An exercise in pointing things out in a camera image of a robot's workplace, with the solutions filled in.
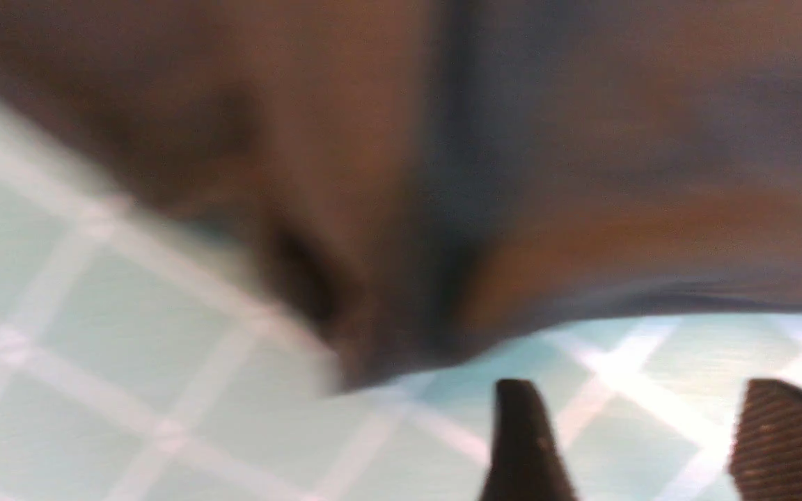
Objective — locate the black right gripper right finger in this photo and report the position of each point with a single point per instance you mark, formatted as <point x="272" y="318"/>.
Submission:
<point x="766" y="456"/>

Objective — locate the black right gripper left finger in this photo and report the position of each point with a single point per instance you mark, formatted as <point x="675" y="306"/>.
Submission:
<point x="525" y="463"/>

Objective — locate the dark gray long-sleeve top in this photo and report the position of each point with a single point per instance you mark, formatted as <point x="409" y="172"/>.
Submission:
<point x="423" y="180"/>

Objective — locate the mint grid tablecloth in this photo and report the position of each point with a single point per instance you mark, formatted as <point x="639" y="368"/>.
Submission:
<point x="138" y="362"/>

